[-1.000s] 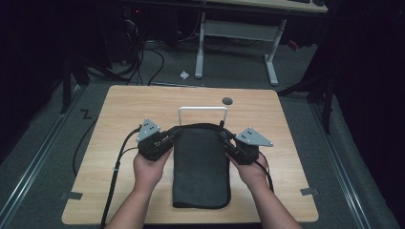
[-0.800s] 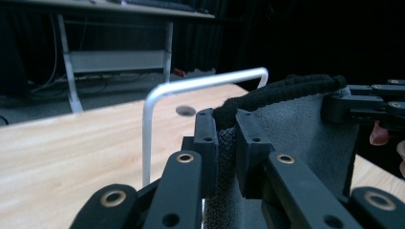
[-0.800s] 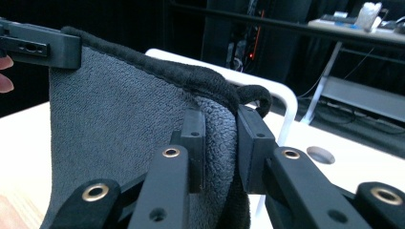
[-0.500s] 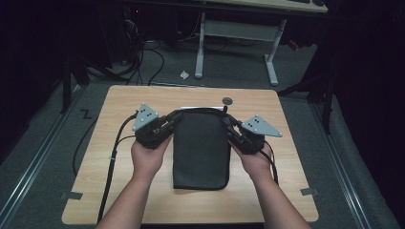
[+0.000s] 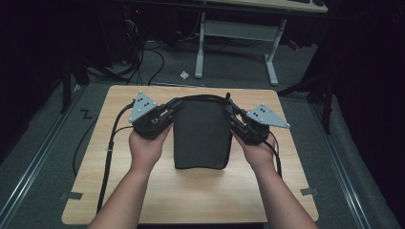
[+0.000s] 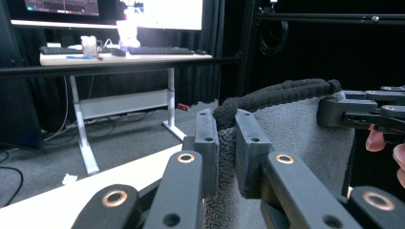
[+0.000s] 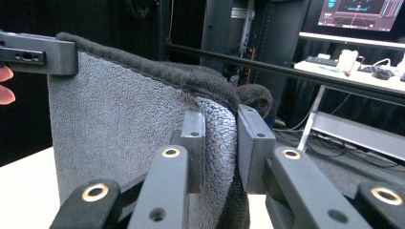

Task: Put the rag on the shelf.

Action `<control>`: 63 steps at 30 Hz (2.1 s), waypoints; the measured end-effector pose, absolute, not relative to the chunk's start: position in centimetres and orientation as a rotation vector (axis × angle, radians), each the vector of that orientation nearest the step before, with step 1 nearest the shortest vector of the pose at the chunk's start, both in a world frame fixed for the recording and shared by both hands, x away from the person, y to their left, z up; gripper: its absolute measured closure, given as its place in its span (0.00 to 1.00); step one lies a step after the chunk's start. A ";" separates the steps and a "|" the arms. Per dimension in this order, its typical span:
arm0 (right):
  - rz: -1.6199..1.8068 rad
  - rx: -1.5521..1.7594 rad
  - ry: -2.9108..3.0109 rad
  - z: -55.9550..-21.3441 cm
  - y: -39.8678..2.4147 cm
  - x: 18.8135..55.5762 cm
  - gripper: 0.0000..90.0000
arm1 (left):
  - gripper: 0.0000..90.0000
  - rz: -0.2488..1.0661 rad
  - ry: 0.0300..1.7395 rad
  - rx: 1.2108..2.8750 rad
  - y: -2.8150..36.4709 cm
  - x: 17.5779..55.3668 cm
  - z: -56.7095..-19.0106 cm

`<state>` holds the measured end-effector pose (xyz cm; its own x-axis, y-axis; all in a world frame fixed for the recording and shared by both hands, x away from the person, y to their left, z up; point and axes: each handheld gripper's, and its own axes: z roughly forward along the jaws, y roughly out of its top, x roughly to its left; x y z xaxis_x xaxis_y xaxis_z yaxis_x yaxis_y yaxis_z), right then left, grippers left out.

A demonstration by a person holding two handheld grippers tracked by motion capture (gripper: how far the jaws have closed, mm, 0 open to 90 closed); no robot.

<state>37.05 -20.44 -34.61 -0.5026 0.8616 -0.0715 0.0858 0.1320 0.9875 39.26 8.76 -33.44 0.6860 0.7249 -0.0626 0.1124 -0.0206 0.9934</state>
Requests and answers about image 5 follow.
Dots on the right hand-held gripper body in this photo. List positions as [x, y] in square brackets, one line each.
[254, 133]

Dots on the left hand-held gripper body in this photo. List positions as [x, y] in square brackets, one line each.
[149, 127]

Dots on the grey and yellow cloth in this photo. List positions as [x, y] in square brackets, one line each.
[202, 133]

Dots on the person's right hand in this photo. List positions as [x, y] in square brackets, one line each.
[259, 156]

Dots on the person's left hand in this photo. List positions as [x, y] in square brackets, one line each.
[146, 152]

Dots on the crumpled white paper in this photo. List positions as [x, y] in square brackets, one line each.
[184, 75]

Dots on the black metal stand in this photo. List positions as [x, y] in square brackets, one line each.
[66, 86]
[327, 105]

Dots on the grey tape strip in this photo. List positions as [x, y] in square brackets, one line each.
[309, 191]
[74, 195]

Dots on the white-legged desk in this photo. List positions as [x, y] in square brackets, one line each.
[238, 30]

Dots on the small red object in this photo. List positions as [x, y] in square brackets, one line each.
[293, 45]

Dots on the metal floor rail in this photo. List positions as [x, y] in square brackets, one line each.
[38, 152]
[340, 165]

